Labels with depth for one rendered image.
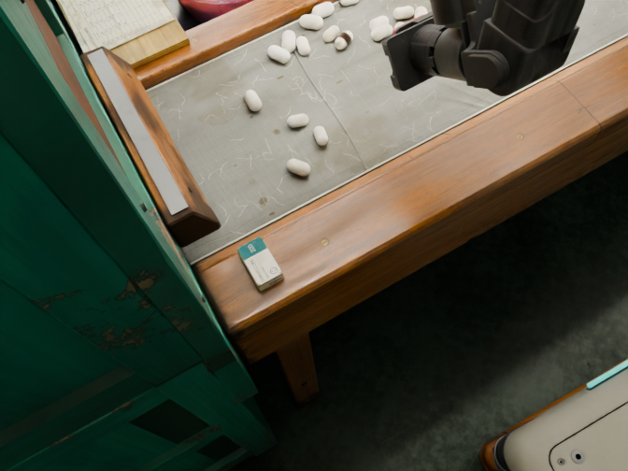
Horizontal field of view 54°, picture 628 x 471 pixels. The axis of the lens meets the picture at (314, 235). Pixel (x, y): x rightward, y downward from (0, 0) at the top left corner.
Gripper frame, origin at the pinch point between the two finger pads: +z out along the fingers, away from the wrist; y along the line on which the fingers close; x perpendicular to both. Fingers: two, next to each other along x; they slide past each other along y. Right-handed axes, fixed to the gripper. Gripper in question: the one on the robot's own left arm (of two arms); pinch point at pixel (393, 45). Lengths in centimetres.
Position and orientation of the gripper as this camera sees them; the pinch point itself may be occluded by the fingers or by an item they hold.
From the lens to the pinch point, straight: 85.0
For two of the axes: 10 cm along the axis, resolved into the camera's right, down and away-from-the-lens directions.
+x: 3.5, 8.2, 4.5
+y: -8.7, 4.7, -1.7
